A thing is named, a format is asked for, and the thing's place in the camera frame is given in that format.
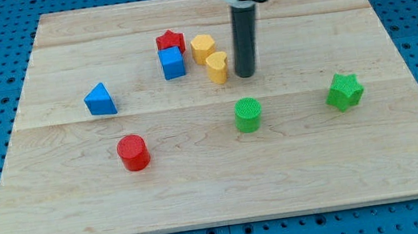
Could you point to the yellow heart block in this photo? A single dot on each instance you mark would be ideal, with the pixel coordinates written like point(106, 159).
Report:
point(217, 67)

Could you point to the red star block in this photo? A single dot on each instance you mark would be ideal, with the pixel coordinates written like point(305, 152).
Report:
point(170, 39)

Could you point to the green star block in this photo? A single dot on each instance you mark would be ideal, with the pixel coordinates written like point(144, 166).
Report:
point(345, 92)

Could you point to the green cylinder block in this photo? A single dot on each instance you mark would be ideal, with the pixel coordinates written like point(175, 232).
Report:
point(247, 113)

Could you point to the blue cube block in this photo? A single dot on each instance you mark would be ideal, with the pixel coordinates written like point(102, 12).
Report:
point(172, 62)

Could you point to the yellow hexagon block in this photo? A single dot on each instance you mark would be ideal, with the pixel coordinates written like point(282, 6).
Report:
point(202, 46)

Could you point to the wooden board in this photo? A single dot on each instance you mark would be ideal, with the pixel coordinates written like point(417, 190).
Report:
point(62, 173)

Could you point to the red cylinder block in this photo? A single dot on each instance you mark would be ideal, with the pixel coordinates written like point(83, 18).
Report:
point(133, 152)

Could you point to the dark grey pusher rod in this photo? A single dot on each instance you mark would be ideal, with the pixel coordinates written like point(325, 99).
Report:
point(243, 31)

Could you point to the blue triangle block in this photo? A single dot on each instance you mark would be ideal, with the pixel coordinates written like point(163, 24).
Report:
point(99, 101)

